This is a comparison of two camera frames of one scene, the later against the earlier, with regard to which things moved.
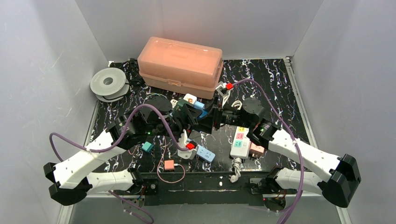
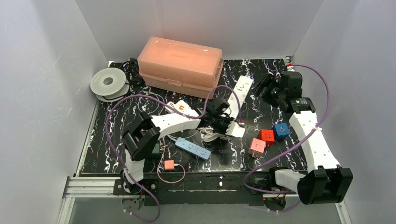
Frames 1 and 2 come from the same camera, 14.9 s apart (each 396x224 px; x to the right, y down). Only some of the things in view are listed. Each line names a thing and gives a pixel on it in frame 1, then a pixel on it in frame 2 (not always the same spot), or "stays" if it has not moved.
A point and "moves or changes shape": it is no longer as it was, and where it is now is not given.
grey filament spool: (109, 84) stays
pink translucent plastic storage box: (193, 69) stays
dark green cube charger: (179, 111) -> (155, 153)
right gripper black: (217, 116) -> (265, 89)
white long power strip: (241, 144) -> (242, 87)
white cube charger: (190, 98) moves or changes shape
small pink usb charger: (169, 164) stays
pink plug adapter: (256, 150) stays
